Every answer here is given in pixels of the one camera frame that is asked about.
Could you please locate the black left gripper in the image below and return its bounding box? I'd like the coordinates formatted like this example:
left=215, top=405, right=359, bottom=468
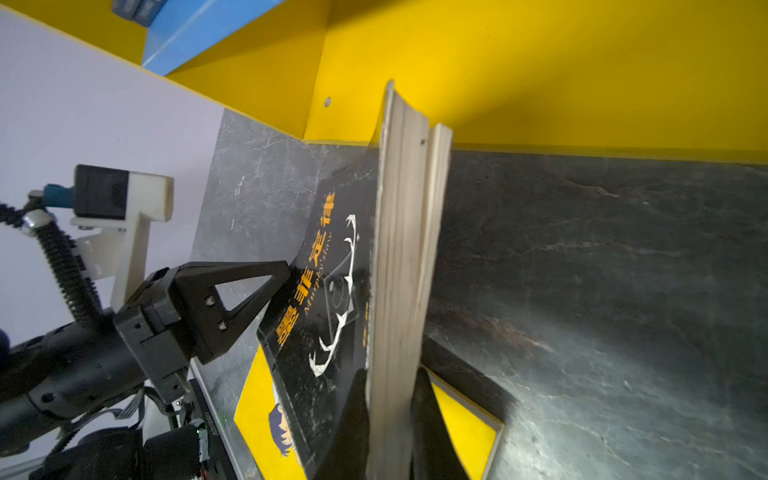
left=113, top=260, right=290, bottom=402

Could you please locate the yellow wooden bookshelf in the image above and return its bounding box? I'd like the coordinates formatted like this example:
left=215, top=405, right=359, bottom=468
left=2, top=1, right=767, bottom=164

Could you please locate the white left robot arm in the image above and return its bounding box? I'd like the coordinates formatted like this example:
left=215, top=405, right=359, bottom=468
left=1, top=200, right=290, bottom=479

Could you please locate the yellow cartoon cover book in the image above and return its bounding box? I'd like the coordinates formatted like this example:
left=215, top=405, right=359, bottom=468
left=234, top=347, right=504, bottom=480

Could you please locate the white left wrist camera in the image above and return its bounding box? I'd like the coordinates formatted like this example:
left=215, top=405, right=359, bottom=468
left=42, top=165, right=174, bottom=311

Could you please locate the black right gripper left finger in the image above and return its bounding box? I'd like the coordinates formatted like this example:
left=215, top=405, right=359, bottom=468
left=314, top=369, right=369, bottom=480

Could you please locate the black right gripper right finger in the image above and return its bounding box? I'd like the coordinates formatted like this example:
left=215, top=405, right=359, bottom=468
left=410, top=367, right=469, bottom=480

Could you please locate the black book orange title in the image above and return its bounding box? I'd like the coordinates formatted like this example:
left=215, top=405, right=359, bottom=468
left=258, top=84, right=453, bottom=479

